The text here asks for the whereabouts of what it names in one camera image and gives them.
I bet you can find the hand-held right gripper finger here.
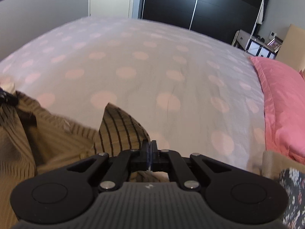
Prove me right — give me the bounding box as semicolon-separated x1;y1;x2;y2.
150;140;235;192
64;140;150;192

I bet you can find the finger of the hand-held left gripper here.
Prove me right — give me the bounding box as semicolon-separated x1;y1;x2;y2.
0;87;18;106

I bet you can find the brown striped shirt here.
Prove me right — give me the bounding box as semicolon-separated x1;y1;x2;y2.
0;89;170;229

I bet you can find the pink pillow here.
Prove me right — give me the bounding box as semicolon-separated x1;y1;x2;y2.
248;56;305;164

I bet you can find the white shelf unit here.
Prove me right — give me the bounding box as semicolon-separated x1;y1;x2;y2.
232;29;278;60

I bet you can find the dark floral cloth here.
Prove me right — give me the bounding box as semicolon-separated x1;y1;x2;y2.
278;168;305;229

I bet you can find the black wardrobe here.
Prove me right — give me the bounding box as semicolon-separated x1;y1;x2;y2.
138;0;272;46

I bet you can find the beige headboard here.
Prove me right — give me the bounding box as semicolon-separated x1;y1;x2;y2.
275;24;305;73

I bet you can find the picture frame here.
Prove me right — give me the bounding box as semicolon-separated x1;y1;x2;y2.
267;37;283;51

